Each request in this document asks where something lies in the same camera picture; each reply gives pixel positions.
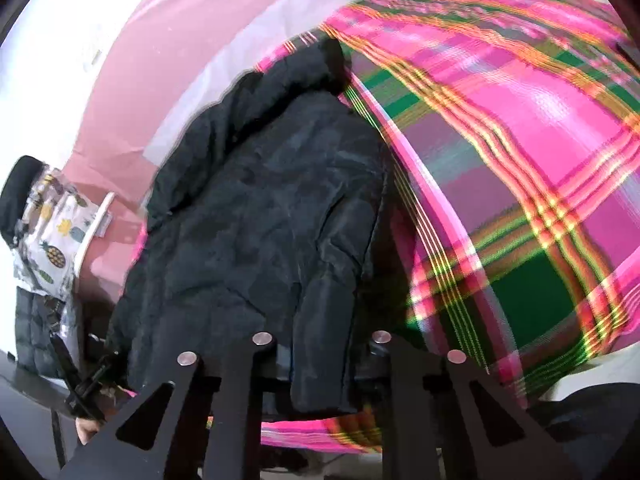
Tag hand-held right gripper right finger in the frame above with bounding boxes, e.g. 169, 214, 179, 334
371, 331, 582, 480

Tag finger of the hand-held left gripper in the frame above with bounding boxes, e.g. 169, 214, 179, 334
49, 332, 123, 421

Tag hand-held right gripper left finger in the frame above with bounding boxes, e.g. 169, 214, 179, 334
60, 332, 277, 480

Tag black puffer jacket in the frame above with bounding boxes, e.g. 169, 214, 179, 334
106, 37, 396, 413

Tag person's left hand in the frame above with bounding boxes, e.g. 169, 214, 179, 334
75, 417, 108, 446

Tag dark quilted garment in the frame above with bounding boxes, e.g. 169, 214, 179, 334
14, 287, 83, 378

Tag pineapple print cloth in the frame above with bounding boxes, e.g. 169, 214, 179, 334
12, 167, 101, 301

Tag black fuzzy cloth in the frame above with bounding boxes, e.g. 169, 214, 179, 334
0, 155, 47, 246

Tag pink green plaid blanket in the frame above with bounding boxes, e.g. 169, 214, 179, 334
132, 0, 640, 456

